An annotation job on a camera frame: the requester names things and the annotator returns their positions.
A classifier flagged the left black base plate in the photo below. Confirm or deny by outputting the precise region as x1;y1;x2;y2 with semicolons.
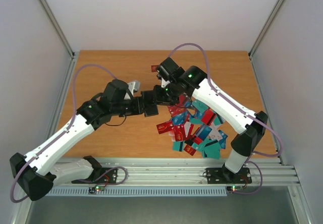
71;167;118;184

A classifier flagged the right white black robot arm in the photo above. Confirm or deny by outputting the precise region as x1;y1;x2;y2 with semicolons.
154;58;268;183

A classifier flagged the teal card bottom right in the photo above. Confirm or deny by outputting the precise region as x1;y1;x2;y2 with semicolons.
202;145;221;159

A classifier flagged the blue striped card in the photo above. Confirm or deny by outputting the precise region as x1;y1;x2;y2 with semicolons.
192;125;212;142

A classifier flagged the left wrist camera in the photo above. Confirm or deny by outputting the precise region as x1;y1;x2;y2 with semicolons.
124;80;141;99

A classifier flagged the lone red card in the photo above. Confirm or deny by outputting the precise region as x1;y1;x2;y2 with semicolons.
151;65;158;72

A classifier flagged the grey slotted cable duct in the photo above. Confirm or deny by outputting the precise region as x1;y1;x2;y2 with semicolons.
47;186;227;197

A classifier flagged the teal card bottom left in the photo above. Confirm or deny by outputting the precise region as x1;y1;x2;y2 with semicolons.
172;141;184;152

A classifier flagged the teal card upper pile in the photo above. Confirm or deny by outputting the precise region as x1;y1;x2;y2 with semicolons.
192;99;209;113

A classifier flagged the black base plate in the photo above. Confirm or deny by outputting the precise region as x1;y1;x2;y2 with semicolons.
203;167;252;184
71;167;118;184

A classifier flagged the white card centre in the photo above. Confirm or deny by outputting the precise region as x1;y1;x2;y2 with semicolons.
183;122;194;138

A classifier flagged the red black stripe card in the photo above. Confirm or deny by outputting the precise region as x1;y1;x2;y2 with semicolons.
201;109;217;126

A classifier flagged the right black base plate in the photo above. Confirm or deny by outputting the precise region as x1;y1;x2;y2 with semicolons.
203;167;252;184

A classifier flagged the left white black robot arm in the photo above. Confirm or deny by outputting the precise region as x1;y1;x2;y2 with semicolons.
10;79;143;203

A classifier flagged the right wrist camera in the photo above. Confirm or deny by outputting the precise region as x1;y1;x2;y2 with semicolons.
157;74;170;88

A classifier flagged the red card bottom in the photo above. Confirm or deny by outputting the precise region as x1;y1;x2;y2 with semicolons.
184;145;196;156

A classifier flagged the black leather card holder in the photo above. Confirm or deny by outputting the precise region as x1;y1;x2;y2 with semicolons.
141;90;158;117

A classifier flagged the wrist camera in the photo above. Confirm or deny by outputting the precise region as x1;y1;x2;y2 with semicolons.
157;74;170;88
124;80;141;99

